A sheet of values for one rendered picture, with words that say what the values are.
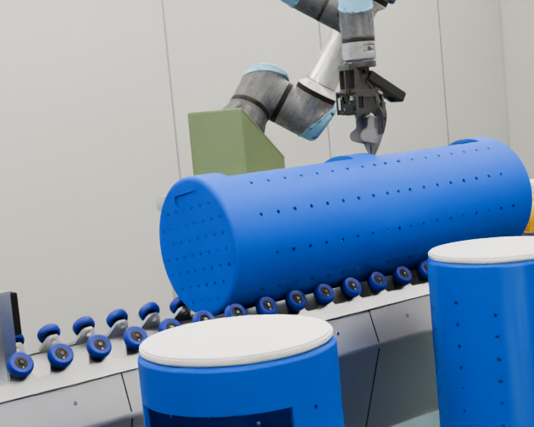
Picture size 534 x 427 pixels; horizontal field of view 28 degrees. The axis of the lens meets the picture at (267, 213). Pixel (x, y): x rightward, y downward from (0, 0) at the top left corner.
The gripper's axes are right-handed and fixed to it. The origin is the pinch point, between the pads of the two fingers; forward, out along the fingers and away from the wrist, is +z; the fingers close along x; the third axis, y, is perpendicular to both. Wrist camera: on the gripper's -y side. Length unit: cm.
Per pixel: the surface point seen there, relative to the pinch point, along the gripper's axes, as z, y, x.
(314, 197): 7.2, 28.8, 12.1
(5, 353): 26, 94, 5
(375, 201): 9.9, 13.4, 13.4
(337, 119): -2, -258, -309
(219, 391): 25, 90, 65
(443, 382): 46, 16, 32
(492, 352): 38, 15, 44
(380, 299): 31.2, 12.4, 11.3
